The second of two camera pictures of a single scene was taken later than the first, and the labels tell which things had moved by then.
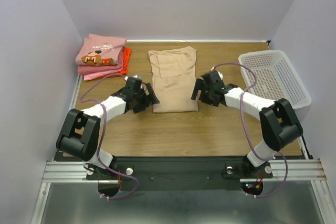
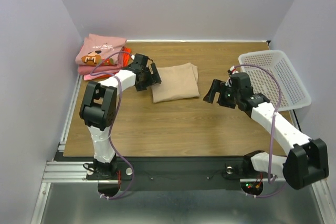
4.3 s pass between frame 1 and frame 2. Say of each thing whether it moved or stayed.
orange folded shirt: stayed
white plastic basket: stayed
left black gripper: moved
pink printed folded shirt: stayed
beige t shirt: moved
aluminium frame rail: stayed
